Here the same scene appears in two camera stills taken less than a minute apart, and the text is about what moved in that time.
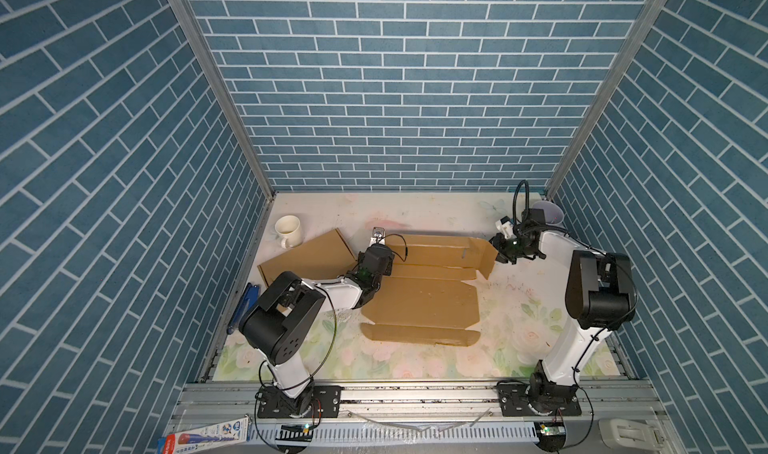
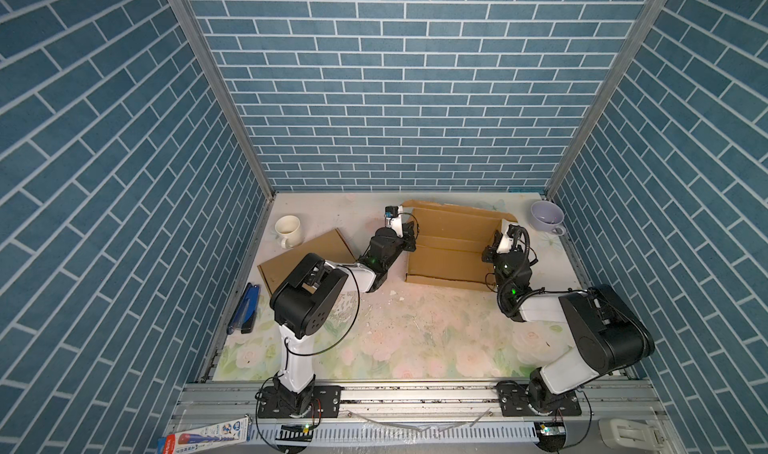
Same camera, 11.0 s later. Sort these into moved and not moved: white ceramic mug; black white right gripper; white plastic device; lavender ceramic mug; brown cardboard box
Moved: black white right gripper
Not moved: white plastic device; white ceramic mug; brown cardboard box; lavender ceramic mug
